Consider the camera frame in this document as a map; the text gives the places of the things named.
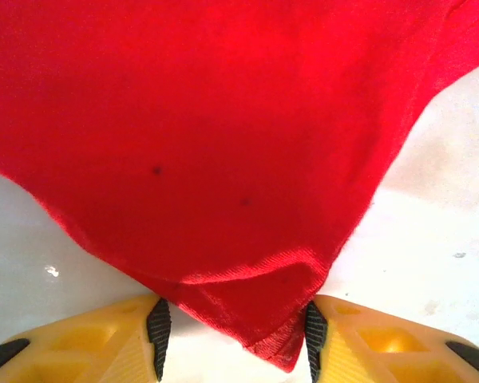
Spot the red t-shirt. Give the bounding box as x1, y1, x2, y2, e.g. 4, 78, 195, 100
0, 0, 479, 374

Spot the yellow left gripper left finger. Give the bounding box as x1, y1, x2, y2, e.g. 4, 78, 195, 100
0, 294, 172, 383

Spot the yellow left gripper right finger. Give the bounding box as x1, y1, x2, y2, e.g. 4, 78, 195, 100
303, 294, 479, 383

